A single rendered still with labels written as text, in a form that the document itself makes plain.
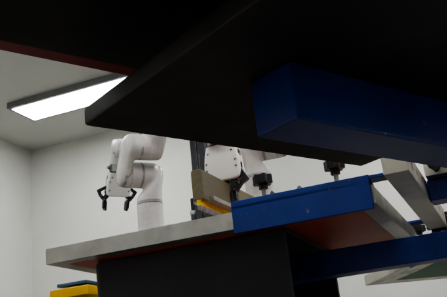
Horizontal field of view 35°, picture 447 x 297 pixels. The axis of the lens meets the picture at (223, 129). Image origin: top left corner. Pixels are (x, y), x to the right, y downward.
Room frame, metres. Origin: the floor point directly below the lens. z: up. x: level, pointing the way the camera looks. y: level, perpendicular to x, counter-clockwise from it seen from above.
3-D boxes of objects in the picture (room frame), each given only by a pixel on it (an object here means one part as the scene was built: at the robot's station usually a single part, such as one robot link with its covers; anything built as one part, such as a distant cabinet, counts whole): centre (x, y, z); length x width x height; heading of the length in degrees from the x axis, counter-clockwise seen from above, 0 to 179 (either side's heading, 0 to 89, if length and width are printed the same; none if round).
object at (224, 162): (1.83, 0.01, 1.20); 0.10 x 0.08 x 0.11; 70
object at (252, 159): (2.36, -0.11, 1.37); 0.13 x 0.10 x 0.16; 78
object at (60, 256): (1.81, -0.02, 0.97); 0.79 x 0.58 x 0.04; 70
